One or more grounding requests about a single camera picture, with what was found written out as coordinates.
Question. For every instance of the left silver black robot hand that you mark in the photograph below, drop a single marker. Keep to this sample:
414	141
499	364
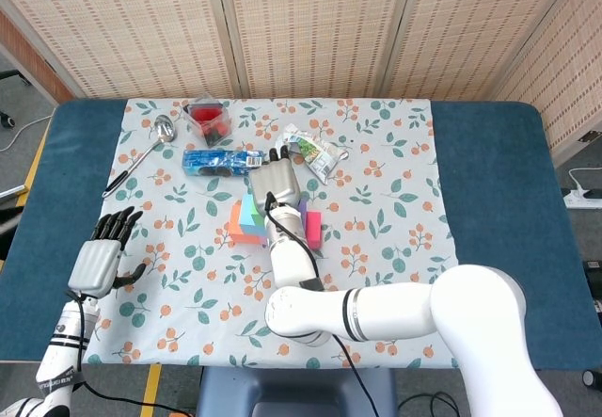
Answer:
96	264

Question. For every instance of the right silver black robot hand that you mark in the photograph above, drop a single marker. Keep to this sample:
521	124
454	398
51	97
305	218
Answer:
275	181

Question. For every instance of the green foam cube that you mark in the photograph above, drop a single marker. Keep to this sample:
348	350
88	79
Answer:
258	214

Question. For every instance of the purple foam cube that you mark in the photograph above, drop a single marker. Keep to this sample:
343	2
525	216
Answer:
303	207

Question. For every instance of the light blue foam cube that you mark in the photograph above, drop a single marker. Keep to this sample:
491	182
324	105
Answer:
245	221

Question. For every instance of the red foam cube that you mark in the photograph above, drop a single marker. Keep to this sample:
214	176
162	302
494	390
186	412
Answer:
314	231

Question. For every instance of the orange foam cube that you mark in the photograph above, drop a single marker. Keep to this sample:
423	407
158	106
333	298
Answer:
234	231

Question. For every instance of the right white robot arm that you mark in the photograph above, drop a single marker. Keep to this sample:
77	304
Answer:
376	313

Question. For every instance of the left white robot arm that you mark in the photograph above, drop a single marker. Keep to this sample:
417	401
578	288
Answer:
63	356

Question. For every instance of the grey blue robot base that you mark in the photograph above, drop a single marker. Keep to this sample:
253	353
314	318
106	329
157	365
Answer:
291	389

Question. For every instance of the blue cookie package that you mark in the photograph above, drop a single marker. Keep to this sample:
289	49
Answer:
235	163

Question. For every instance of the crumpled silver snack bag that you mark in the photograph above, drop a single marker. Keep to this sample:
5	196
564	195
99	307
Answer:
315	153

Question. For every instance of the clear box with red items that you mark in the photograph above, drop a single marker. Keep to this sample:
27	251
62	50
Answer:
209	123

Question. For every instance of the person in dark clothes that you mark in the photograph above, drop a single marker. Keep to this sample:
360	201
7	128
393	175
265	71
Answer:
7	229

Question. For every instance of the grey metal bar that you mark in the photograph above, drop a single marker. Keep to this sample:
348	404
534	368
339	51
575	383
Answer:
14	192

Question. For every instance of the floral print tablecloth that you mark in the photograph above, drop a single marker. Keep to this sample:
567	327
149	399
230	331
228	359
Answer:
404	153

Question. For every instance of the bamboo folding screen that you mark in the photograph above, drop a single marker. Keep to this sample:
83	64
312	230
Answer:
305	26

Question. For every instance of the black office chair base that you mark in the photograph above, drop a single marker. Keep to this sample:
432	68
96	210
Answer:
5	119

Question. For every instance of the teal table cover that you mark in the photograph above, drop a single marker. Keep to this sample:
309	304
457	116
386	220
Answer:
494	200

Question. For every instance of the white power strip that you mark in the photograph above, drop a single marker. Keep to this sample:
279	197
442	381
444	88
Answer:
576	200

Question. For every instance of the brass screen hinge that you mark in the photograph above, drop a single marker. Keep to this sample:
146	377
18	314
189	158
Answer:
590	137

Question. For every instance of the small black floor device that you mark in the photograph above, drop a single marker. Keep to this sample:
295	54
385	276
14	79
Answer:
592	265

